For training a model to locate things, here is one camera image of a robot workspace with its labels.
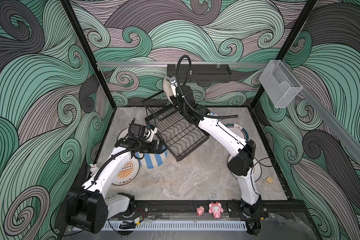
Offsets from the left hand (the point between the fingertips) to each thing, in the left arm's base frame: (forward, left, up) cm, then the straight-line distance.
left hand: (160, 146), depth 80 cm
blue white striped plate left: (-2, +6, -15) cm, 16 cm away
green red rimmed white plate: (+23, -54, -14) cm, 60 cm away
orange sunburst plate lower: (-10, +20, -16) cm, 27 cm away
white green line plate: (-7, -57, -13) cm, 58 cm away
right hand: (+22, -10, +24) cm, 34 cm away
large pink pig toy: (-27, -29, -11) cm, 41 cm away
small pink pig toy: (-28, -21, -12) cm, 37 cm away
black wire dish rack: (+17, -12, -13) cm, 24 cm away
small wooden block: (-13, -61, -13) cm, 64 cm away
